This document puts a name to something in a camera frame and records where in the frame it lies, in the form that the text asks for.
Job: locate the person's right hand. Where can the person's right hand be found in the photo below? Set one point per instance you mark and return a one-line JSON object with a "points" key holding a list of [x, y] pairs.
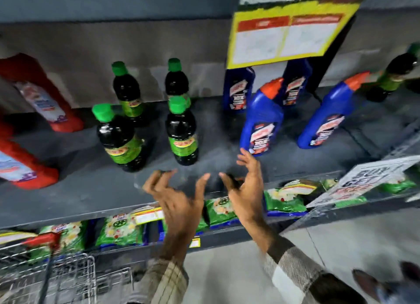
{"points": [[249, 198]]}

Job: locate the person's left hand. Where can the person's left hand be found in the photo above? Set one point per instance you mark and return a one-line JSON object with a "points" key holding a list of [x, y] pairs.
{"points": [[179, 212]]}

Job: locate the person's left thumb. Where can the person's left thumb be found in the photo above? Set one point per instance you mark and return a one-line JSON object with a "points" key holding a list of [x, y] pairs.
{"points": [[201, 185]]}

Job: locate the person's right thumb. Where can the person's right thumb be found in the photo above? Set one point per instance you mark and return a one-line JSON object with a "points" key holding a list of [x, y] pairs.
{"points": [[228, 181]]}

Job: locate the person's left forearm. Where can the person's left forearm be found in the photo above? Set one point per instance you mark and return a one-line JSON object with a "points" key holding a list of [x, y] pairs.
{"points": [[167, 274]]}

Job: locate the person's right forearm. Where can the person's right forearm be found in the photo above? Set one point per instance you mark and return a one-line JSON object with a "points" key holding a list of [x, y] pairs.
{"points": [[292, 271]]}

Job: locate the dark bottle with green cap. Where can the dark bottle with green cap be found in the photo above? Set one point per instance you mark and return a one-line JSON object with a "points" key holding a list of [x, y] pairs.
{"points": [[393, 71], [119, 139], [182, 133], [128, 90], [176, 82]]}

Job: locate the yellow shelf price label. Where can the yellow shelf price label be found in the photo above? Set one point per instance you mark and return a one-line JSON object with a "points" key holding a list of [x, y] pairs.
{"points": [[195, 242], [147, 215]]}

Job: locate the blue cleaner bottle orange cap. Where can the blue cleaner bottle orange cap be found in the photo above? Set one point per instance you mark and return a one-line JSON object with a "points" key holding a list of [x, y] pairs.
{"points": [[328, 116], [262, 120]]}

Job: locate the row of green packets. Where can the row of green packets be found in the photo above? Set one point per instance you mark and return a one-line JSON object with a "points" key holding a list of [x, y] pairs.
{"points": [[118, 231]]}

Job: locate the grey metal store shelf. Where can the grey metal store shelf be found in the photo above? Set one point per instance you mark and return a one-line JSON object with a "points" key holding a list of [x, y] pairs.
{"points": [[82, 182]]}

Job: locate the white shelf offer sign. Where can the white shelf offer sign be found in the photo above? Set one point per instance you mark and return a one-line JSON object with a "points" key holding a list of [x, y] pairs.
{"points": [[364, 179]]}

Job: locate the yellow hanging offer sign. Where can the yellow hanging offer sign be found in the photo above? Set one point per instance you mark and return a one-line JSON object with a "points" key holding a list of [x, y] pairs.
{"points": [[288, 34]]}

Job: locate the brown shoe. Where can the brown shoe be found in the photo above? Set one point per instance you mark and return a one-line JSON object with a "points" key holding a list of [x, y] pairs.
{"points": [[366, 284], [411, 271]]}

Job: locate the red cleaner bottle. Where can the red cleaner bottle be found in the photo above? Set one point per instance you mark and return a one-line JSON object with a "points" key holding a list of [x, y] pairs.
{"points": [[42, 97], [23, 170]]}

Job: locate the person's blue trousers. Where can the person's blue trousers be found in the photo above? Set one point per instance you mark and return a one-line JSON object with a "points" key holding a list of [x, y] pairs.
{"points": [[398, 294]]}

